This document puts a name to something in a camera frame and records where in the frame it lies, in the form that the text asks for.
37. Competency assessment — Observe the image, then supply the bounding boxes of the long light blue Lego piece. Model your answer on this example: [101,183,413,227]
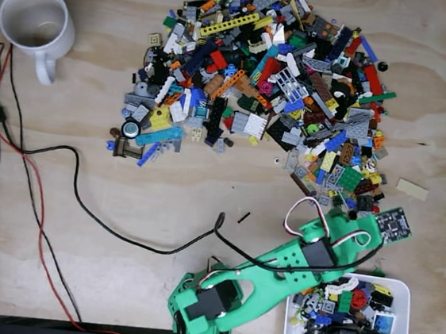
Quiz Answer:
[134,121,186,151]

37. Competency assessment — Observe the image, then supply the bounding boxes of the orange Lego technic beam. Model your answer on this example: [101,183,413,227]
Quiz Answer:
[210,66,247,105]

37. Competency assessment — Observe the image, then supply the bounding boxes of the red Lego wheel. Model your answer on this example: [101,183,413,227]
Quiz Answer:
[350,290,370,311]

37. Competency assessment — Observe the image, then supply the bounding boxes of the thin red cable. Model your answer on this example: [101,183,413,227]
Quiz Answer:
[0,0,220,334]

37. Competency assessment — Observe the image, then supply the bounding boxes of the dark blue Lego brick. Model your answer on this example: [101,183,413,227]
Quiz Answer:
[204,129,225,148]
[333,25,354,52]

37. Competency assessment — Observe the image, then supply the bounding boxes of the white ceramic mug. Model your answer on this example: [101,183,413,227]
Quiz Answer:
[0,0,80,89]

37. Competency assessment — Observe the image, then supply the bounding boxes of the white Lego plate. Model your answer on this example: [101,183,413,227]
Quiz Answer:
[244,112,270,139]

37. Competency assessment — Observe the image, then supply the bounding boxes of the black and white Lego piece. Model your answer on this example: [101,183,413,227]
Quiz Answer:
[328,76,356,117]

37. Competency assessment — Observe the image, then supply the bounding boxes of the long green Lego plate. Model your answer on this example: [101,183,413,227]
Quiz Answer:
[357,88,398,109]

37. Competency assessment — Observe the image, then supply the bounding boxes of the long black Lego plate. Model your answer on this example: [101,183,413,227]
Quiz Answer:
[202,95,229,136]

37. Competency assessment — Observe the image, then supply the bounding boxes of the white ridged Lego piece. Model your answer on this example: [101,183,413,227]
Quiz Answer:
[153,75,176,106]

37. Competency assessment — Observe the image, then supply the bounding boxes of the camera circuit board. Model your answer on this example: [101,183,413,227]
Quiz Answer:
[371,205,417,248]

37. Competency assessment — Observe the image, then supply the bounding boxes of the long red Lego brick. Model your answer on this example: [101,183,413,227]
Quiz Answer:
[360,63,386,98]

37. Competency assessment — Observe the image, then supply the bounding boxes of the thin blue Lego plate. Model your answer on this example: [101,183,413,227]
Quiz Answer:
[136,140,162,169]

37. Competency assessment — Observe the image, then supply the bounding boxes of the thick black cable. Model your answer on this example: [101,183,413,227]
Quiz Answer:
[0,91,366,279]

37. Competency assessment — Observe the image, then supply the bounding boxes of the large green Lego plate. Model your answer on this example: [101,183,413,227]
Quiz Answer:
[336,164,366,194]

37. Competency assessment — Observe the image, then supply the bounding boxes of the black Lego wheel teal hub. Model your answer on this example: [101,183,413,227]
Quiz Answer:
[120,119,141,140]

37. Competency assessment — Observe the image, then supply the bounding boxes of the yellow and black Lego piece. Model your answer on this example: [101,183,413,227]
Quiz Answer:
[371,282,395,297]

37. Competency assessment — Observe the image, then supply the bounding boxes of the white Lego tile blue print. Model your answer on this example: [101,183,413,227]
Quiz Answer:
[371,312,397,334]

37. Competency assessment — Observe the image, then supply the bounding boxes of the grey Lego dome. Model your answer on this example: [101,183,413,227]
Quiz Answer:
[131,79,153,97]

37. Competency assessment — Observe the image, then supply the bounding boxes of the tan Lego plate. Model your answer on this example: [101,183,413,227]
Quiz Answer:
[394,176,432,202]

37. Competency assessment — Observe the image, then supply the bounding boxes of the long brown Lego plate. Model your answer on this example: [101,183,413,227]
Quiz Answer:
[287,171,316,199]
[306,70,340,108]

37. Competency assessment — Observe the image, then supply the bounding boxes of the black square Lego plate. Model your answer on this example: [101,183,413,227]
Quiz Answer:
[263,117,299,152]

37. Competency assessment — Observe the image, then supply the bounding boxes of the yellow Lego plate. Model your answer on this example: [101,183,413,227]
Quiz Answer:
[320,149,338,174]

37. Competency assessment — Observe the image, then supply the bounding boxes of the long blue Lego plate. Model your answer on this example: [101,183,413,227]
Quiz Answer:
[356,35,382,63]

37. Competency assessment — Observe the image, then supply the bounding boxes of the white red black servo wire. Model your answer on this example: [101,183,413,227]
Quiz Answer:
[333,226,373,255]
[281,194,334,243]

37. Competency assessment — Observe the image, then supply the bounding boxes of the dark green Lego piece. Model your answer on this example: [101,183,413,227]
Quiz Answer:
[237,94,260,112]

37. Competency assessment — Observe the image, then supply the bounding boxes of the long navy Lego piece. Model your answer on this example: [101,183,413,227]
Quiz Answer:
[180,37,217,80]

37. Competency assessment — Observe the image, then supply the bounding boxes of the white Lego arch piece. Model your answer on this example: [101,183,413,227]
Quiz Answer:
[323,274,360,302]

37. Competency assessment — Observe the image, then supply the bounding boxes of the tan printed Lego tile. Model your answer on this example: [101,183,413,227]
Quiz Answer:
[146,32,165,49]

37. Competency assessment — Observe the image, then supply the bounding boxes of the black Lego brick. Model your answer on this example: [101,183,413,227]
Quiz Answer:
[356,193,375,212]
[368,290,394,309]

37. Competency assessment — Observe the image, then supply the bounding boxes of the white Lego lattice window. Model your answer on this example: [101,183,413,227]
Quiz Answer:
[273,67,312,101]

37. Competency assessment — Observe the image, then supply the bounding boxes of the thin black cable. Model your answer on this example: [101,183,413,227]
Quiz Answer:
[0,0,117,324]

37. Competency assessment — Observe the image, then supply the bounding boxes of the dark red Lego plate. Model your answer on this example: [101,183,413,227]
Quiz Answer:
[355,177,378,196]

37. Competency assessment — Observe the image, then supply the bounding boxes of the white plastic bin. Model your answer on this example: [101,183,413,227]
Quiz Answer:
[283,266,416,334]

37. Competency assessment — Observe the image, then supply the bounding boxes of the yellow Lego slope piece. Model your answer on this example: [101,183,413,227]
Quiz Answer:
[147,106,173,132]

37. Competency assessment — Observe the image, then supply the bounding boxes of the yellow Lego technic beam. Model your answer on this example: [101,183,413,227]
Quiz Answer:
[198,6,261,43]

